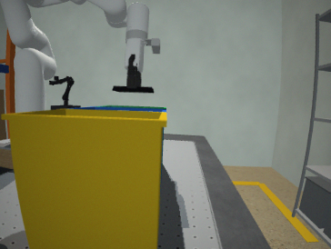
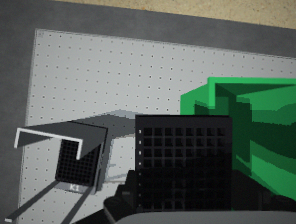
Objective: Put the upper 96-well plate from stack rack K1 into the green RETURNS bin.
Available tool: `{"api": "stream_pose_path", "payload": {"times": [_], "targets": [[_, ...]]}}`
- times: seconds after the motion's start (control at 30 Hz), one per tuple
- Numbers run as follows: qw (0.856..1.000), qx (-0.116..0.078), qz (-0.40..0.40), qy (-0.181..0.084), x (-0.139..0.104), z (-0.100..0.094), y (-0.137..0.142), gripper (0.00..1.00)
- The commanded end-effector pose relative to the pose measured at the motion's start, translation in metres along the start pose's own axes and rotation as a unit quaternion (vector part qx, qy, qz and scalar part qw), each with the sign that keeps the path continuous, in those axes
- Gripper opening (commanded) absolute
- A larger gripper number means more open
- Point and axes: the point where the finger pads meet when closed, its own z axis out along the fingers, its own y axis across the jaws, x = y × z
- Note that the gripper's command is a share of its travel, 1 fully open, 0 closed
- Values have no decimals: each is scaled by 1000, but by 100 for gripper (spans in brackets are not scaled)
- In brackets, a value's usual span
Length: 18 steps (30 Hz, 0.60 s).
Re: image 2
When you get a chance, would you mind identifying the green bin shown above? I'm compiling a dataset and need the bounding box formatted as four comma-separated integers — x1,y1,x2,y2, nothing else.
180,77,296,201

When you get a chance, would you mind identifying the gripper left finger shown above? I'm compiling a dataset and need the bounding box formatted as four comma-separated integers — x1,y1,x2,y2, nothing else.
72,170,138,224

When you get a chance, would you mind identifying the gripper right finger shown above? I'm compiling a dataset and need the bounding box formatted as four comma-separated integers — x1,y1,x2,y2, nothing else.
231,170,296,212

